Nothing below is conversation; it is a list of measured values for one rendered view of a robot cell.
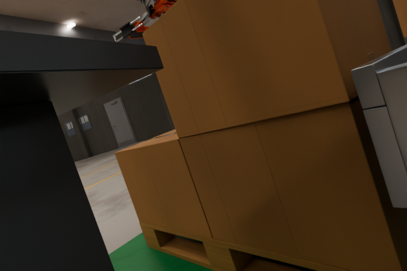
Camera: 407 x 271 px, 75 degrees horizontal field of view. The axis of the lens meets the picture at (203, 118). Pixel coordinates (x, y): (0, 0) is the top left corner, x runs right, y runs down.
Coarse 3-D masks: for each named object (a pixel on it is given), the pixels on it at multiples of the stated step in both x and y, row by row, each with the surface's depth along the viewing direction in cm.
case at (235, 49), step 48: (192, 0) 74; (240, 0) 63; (288, 0) 55; (336, 0) 57; (192, 48) 79; (240, 48) 66; (288, 48) 58; (336, 48) 52; (384, 48) 73; (192, 96) 85; (240, 96) 71; (288, 96) 61; (336, 96) 53
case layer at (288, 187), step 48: (144, 144) 128; (192, 144) 93; (240, 144) 77; (288, 144) 66; (336, 144) 57; (144, 192) 130; (192, 192) 101; (240, 192) 82; (288, 192) 70; (336, 192) 60; (384, 192) 56; (240, 240) 88; (288, 240) 74; (336, 240) 64; (384, 240) 56
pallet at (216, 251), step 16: (144, 224) 140; (160, 240) 135; (176, 240) 136; (208, 240) 102; (176, 256) 124; (192, 256) 116; (208, 256) 105; (224, 256) 97; (240, 256) 97; (272, 256) 80; (288, 256) 76
